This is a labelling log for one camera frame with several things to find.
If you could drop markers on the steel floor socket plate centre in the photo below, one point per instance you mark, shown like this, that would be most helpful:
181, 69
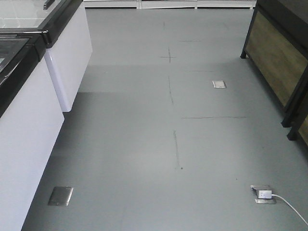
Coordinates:
219, 84

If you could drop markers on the open floor socket box right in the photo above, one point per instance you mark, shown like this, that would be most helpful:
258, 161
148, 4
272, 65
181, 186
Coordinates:
262, 201

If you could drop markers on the white power plug adapter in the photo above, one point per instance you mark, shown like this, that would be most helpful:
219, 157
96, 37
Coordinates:
264, 194

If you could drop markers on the near white chest freezer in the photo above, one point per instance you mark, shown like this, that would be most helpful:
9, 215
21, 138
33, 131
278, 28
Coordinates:
30, 121

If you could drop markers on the wooden black-framed display stand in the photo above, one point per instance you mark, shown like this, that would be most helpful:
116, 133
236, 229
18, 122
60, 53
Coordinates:
277, 44

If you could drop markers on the steel floor socket plate left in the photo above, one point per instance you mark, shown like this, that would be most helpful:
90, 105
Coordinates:
60, 196

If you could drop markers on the white chest freezer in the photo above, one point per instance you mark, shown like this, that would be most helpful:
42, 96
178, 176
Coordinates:
30, 121
63, 27

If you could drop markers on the far white chest freezer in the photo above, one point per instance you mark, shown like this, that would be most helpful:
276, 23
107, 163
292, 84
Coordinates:
63, 27

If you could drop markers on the white shelf base far wall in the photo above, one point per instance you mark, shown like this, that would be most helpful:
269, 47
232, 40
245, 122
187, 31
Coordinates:
170, 4

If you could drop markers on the steel floor socket plate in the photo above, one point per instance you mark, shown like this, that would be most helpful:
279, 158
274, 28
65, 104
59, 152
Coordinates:
219, 84
60, 196

